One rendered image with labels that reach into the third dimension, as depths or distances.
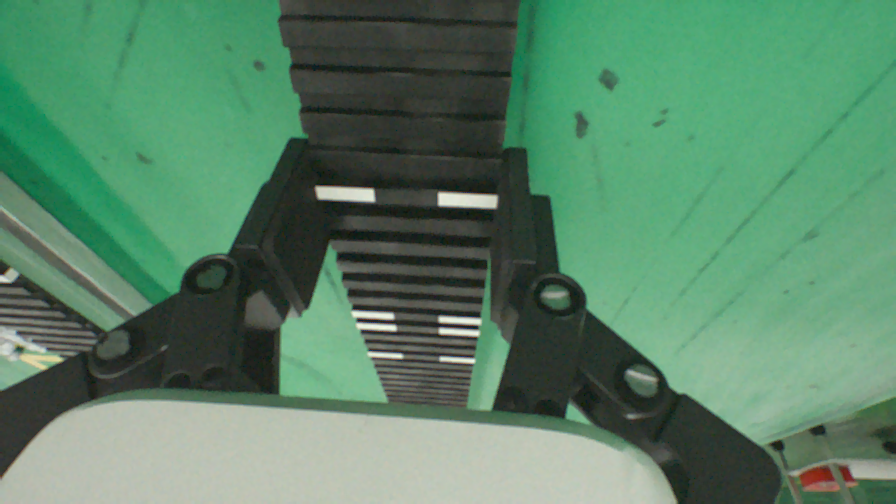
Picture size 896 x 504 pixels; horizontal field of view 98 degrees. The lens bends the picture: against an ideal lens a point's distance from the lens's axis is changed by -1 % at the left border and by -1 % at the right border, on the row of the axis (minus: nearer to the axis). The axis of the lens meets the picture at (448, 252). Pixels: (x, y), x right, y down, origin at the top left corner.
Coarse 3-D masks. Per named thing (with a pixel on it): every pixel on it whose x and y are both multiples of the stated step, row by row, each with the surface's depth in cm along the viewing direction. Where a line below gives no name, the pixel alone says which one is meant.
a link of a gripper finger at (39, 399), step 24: (72, 360) 8; (24, 384) 8; (48, 384) 8; (72, 384) 8; (96, 384) 8; (120, 384) 8; (144, 384) 8; (0, 408) 7; (24, 408) 7; (48, 408) 7; (72, 408) 7; (0, 432) 7; (24, 432) 7; (0, 456) 7
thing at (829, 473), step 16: (816, 432) 268; (784, 448) 307; (784, 464) 301; (816, 464) 267; (832, 464) 256; (848, 464) 261; (864, 464) 258; (880, 464) 256; (800, 480) 292; (816, 480) 273; (832, 480) 266; (848, 480) 264; (848, 496) 245
